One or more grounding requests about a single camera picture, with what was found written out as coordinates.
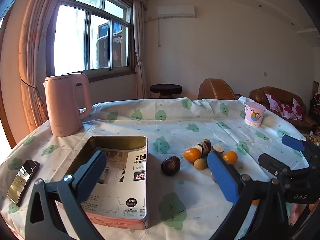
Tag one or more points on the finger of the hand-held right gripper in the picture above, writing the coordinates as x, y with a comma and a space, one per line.
292, 143
272, 165

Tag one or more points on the brown leather armchair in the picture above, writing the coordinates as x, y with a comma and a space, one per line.
216, 88

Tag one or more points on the small orange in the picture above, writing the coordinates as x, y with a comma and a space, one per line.
230, 157
192, 154
255, 201

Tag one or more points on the brown sliced fruit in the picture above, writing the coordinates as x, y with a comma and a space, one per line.
203, 146

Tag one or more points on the sliding glass window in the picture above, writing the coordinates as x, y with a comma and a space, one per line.
95, 35

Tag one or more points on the pink floral cushion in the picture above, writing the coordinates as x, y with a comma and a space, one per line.
293, 110
273, 103

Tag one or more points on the white green-print tablecloth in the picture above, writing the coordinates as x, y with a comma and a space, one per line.
175, 125

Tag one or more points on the black smartphone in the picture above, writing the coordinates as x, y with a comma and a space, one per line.
22, 180

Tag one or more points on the tan round fruit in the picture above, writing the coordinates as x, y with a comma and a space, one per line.
200, 164

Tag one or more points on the brown leather sofa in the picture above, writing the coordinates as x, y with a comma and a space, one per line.
262, 97

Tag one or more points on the pink cartoon cup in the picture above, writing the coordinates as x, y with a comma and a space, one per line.
255, 115

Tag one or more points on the dark round stool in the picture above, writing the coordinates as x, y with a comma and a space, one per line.
165, 89

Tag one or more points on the printed paper sheet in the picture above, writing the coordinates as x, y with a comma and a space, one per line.
125, 180

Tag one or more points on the pink electric kettle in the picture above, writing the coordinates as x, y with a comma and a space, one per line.
65, 105

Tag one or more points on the rectangular metal tin box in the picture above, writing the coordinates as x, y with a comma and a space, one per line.
140, 205

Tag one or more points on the pale narrow curtain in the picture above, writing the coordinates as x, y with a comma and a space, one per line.
140, 55

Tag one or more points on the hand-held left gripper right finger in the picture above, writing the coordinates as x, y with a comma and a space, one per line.
222, 177

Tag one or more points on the white air conditioner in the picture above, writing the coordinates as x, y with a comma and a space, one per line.
176, 11

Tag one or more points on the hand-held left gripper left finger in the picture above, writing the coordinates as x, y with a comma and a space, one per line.
92, 177

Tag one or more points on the pink patterned curtain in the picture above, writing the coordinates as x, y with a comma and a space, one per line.
35, 67

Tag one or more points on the dark cluttered shelf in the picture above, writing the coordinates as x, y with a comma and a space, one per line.
315, 105

